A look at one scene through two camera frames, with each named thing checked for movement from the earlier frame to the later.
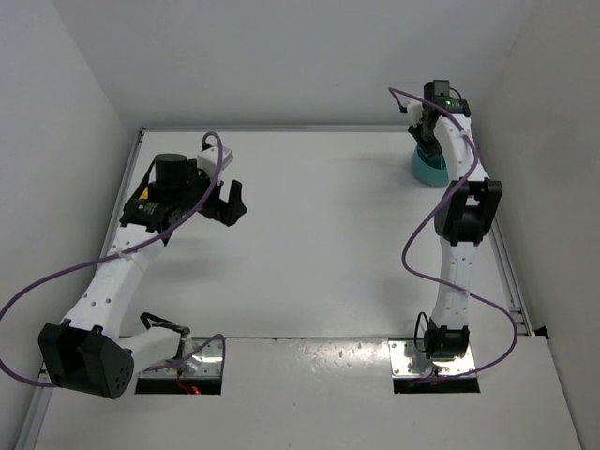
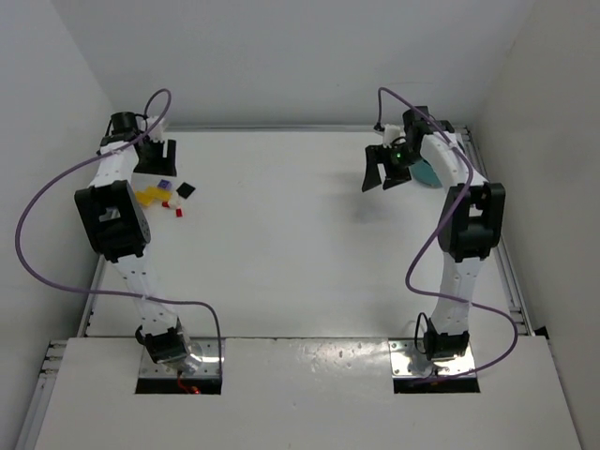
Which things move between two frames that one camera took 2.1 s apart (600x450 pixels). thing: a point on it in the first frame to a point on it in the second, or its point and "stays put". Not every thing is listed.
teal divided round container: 430,170 stays put
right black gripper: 427,139 to 387,157
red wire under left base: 189,389 stays put
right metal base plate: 409,357 stays put
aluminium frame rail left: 29,435 stays put
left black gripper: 217,206 to 153,157
